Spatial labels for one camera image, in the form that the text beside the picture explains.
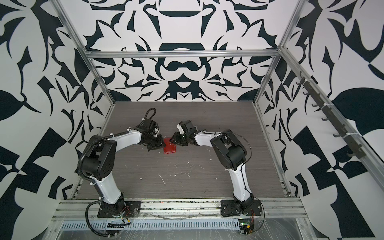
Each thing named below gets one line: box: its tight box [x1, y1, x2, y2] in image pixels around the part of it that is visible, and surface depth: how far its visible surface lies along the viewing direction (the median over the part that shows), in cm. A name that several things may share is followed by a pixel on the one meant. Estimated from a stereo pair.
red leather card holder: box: [163, 137, 177, 154], surface depth 96 cm
